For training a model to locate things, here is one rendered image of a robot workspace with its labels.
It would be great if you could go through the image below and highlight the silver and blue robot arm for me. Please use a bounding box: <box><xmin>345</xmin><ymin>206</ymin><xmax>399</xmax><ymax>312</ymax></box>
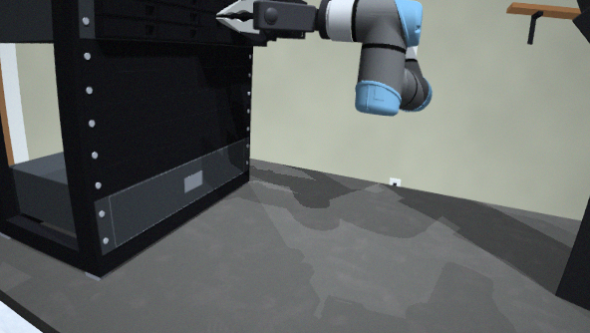
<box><xmin>253</xmin><ymin>0</ymin><xmax>433</xmax><ymax>117</ymax></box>

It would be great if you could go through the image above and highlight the black server rack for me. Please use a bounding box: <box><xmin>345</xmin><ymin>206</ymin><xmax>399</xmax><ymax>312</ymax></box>
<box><xmin>0</xmin><ymin>0</ymin><xmax>267</xmax><ymax>281</ymax></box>

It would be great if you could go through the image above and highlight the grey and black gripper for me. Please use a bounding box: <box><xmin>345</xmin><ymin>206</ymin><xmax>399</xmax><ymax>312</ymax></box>
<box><xmin>216</xmin><ymin>0</ymin><xmax>331</xmax><ymax>42</ymax></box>

